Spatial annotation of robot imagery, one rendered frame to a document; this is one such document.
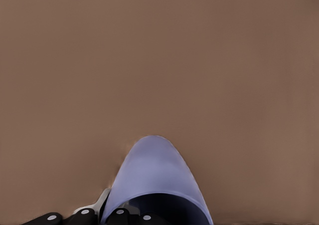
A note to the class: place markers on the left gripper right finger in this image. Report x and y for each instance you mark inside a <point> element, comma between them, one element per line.
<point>124,217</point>

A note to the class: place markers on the purple cup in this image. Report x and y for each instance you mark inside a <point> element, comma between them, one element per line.
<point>154,170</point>

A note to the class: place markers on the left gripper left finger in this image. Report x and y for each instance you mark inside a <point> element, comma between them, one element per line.
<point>86,216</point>

